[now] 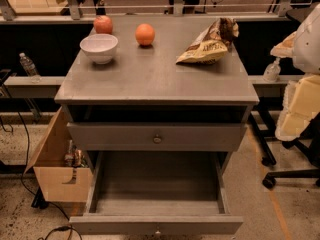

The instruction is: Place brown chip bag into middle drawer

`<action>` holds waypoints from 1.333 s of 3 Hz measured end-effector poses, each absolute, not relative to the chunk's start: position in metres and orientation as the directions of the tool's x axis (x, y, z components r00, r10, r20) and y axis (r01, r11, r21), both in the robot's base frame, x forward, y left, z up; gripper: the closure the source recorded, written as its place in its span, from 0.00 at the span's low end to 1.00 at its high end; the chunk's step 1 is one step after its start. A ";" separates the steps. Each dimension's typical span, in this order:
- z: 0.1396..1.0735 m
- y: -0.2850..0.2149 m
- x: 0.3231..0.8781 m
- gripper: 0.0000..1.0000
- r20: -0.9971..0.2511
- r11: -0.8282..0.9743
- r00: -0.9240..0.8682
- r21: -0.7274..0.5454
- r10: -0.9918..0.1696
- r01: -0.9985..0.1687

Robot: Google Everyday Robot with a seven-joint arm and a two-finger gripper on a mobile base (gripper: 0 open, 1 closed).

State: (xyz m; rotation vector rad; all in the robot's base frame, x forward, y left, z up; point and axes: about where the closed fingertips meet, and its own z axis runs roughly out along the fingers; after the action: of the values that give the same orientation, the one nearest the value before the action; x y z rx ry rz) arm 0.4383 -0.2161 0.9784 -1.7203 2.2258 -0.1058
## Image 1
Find brown chip bag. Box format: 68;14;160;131
176;18;239;65

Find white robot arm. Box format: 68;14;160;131
270;5;320;141

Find grey wooden drawer cabinet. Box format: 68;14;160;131
55;15;258;167

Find open grey middle drawer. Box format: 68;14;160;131
70;151;243;236

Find closed grey top drawer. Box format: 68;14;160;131
67;123;246;152

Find black office chair base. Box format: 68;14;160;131
248;98;320;190

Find hand sanitizer bottle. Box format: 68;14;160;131
263;57;281;82

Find orange fruit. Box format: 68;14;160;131
135;24;155;46

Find white bowl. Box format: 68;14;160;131
80;34;118;64

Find red apple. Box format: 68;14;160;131
93;15;113;34

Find snack packets in box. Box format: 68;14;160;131
64;140;88;168

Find cardboard box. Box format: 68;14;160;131
25;109;92;202

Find clear plastic water bottle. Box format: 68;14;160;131
19;53;41;83

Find black floor cable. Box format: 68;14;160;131
0;83;83;240

